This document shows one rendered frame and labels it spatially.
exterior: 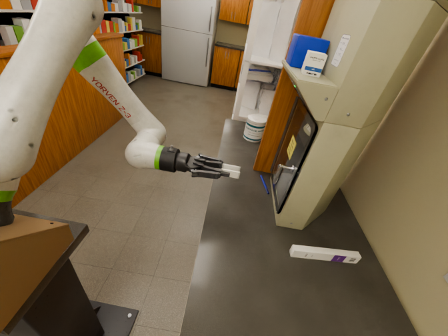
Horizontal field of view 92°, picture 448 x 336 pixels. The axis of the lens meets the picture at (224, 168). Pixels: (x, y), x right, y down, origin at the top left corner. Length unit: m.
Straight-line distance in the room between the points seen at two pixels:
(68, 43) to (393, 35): 0.75
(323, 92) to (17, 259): 0.87
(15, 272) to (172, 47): 5.39
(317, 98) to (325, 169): 0.25
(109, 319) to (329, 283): 1.32
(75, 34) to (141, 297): 1.53
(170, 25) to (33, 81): 5.20
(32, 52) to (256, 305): 0.85
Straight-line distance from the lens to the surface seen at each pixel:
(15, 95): 0.63
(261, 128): 1.45
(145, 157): 0.82
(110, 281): 1.87
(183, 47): 5.71
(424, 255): 1.00
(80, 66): 0.87
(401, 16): 0.70
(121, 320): 1.73
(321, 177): 0.81
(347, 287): 0.93
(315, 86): 0.66
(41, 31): 0.68
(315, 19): 1.01
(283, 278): 0.84
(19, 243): 0.73
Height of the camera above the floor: 1.63
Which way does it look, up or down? 36 degrees down
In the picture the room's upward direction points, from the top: 11 degrees clockwise
